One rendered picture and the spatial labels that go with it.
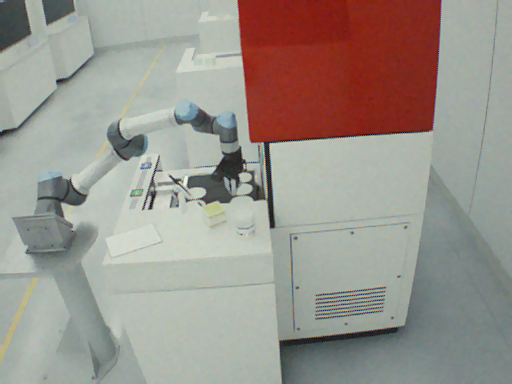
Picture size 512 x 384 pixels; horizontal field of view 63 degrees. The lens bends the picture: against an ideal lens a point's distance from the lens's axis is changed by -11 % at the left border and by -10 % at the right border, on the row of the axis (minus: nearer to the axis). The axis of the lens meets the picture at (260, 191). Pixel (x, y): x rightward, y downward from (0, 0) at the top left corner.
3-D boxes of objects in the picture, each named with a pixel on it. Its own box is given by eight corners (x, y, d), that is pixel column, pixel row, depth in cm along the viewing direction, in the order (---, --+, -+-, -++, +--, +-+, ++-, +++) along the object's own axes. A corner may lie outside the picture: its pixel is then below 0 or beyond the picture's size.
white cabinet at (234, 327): (270, 276, 293) (261, 163, 251) (283, 404, 211) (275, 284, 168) (172, 283, 293) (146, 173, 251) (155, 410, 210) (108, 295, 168)
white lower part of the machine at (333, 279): (370, 246, 311) (377, 137, 269) (403, 336, 240) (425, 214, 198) (268, 256, 310) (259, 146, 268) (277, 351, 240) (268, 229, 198)
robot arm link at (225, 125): (221, 109, 183) (239, 111, 179) (224, 134, 189) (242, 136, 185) (210, 116, 177) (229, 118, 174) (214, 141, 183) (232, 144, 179)
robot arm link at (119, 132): (96, 117, 188) (192, 91, 169) (112, 125, 198) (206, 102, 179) (93, 143, 185) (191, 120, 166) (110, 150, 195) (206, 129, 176)
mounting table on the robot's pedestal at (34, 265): (5, 295, 187) (-6, 273, 181) (34, 238, 225) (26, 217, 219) (92, 292, 188) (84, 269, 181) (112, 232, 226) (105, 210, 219)
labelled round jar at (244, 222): (255, 228, 174) (253, 207, 169) (255, 239, 168) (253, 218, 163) (236, 229, 174) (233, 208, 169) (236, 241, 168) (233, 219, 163)
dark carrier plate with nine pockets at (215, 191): (254, 171, 227) (254, 170, 227) (257, 209, 198) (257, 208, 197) (185, 177, 227) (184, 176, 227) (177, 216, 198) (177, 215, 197)
